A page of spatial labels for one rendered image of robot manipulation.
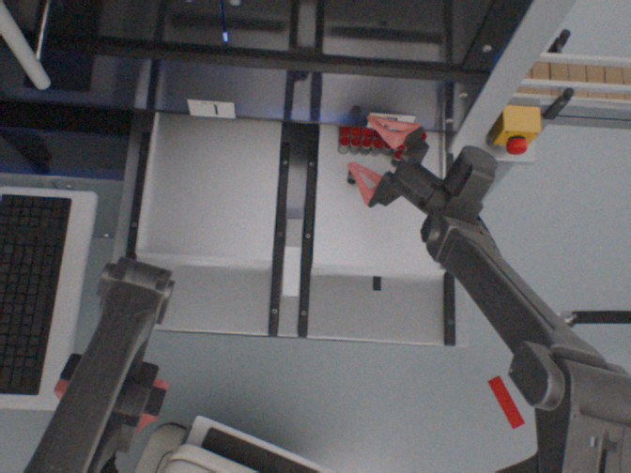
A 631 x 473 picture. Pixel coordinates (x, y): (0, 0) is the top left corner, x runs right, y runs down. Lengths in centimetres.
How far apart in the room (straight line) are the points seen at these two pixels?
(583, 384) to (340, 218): 84
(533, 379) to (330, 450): 158
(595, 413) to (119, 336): 48
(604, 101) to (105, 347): 117
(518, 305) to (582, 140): 192
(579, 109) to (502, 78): 39
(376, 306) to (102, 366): 73
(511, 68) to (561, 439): 70
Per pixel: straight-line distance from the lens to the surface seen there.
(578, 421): 67
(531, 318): 77
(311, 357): 224
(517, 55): 118
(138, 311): 84
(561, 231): 252
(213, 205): 143
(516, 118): 141
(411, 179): 106
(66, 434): 71
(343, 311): 137
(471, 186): 100
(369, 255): 140
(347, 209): 143
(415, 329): 139
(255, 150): 147
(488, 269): 87
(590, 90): 159
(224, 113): 136
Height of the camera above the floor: 222
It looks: 72 degrees down
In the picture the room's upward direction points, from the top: 11 degrees clockwise
